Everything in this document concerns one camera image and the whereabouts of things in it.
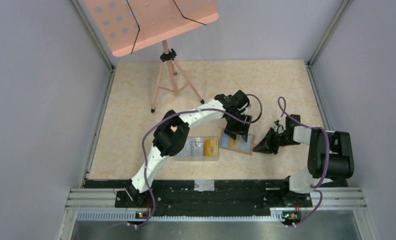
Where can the fallen silver credit card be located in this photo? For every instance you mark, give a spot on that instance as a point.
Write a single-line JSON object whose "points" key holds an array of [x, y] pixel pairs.
{"points": [[204, 185]]}

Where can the clear plastic card box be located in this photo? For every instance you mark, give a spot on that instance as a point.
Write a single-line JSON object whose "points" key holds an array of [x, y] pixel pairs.
{"points": [[198, 159]]}

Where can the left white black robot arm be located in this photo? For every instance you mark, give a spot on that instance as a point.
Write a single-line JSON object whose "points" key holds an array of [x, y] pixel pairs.
{"points": [[171, 133]]}

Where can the brown leather card holder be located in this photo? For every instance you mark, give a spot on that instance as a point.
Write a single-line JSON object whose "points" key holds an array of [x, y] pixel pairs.
{"points": [[223, 135]]}

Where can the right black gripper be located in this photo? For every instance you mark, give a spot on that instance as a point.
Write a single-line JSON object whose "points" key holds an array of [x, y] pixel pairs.
{"points": [[262, 147]]}

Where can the yellow credit card stack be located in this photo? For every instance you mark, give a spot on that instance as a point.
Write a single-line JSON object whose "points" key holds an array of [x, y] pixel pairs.
{"points": [[211, 148]]}

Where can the pink cylindrical handle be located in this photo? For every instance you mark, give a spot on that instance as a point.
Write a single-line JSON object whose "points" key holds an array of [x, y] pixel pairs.
{"points": [[173, 128]]}

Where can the pink music stand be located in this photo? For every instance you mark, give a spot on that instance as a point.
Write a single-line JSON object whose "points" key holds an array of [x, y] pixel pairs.
{"points": [[132, 25]]}

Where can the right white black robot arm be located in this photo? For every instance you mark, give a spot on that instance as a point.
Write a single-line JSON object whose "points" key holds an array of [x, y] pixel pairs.
{"points": [[330, 154]]}

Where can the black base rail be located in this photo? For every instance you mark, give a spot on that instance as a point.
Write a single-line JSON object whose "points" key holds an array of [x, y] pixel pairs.
{"points": [[231, 198]]}

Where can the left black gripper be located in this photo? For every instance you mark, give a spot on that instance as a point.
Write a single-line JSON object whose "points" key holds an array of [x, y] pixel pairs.
{"points": [[241, 128]]}

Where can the grey white credit card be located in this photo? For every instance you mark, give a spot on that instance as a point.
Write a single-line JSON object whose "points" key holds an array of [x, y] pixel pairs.
{"points": [[186, 151]]}

